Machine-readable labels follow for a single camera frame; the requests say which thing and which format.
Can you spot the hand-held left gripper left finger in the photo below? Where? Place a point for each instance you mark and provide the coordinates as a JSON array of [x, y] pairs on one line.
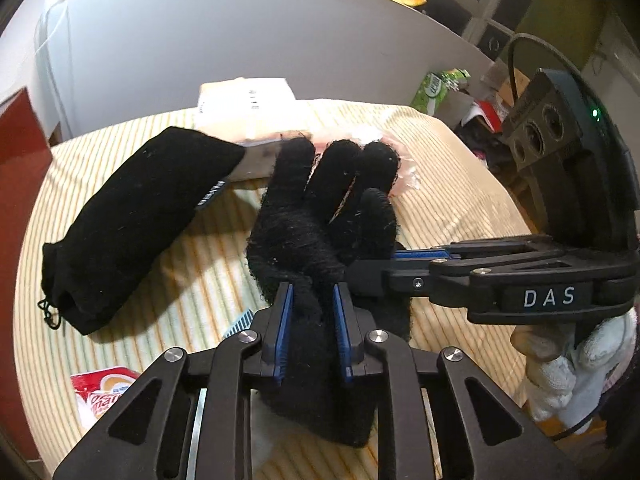
[[284, 330]]

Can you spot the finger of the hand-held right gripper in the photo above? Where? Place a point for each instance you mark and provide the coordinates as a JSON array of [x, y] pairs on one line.
[[400, 277], [425, 254]]

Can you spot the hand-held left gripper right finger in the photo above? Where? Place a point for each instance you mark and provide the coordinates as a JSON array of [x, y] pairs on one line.
[[342, 330]]

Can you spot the black knit glove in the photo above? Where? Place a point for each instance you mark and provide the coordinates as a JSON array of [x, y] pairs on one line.
[[300, 240]]

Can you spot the tissue pack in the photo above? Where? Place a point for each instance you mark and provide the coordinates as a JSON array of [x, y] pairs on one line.
[[240, 110]]

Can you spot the person's right hand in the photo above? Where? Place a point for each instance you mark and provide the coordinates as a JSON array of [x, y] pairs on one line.
[[550, 375]]

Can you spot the striped tablecloth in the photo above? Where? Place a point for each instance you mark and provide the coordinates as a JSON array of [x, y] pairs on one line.
[[175, 300]]

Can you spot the brown cardboard box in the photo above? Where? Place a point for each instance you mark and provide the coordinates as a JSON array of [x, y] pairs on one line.
[[520, 85]]

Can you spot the green packet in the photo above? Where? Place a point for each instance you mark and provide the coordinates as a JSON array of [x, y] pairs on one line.
[[435, 90]]

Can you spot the red white snack packet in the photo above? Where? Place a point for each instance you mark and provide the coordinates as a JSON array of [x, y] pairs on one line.
[[100, 390]]

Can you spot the white window frame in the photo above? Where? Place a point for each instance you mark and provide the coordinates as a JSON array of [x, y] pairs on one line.
[[480, 10]]

